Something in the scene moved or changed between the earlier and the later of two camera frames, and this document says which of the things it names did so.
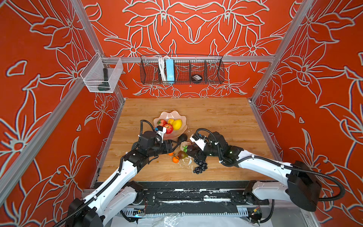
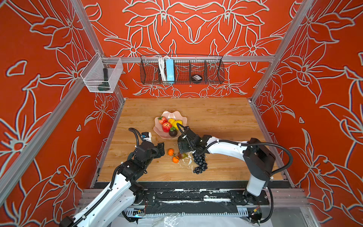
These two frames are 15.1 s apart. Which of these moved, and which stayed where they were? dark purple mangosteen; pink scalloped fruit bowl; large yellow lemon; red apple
Moved: dark purple mangosteen
Stayed: red apple; large yellow lemon; pink scalloped fruit bowl
